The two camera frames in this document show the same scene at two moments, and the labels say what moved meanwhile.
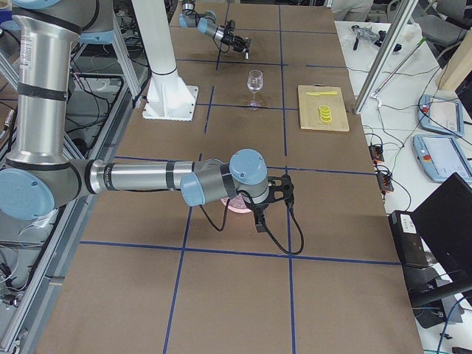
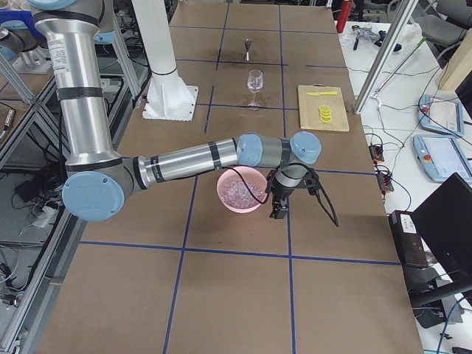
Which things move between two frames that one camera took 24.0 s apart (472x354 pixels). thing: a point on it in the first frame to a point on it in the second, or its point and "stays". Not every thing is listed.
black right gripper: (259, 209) to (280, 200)
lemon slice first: (327, 120) stays
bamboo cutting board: (309, 105) stays
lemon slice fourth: (324, 108) stays
